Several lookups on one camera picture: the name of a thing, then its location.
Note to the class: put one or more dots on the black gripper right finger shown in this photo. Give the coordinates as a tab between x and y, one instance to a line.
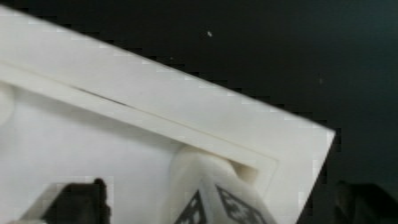
365	205

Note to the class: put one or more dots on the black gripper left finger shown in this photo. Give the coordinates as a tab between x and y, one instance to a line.
72	204

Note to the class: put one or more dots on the white table leg with tag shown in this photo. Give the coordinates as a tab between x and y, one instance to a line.
213	198

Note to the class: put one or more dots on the white square tabletop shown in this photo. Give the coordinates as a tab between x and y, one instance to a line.
65	146

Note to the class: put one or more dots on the white U-shaped obstacle fence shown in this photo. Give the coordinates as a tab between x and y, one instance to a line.
85	72

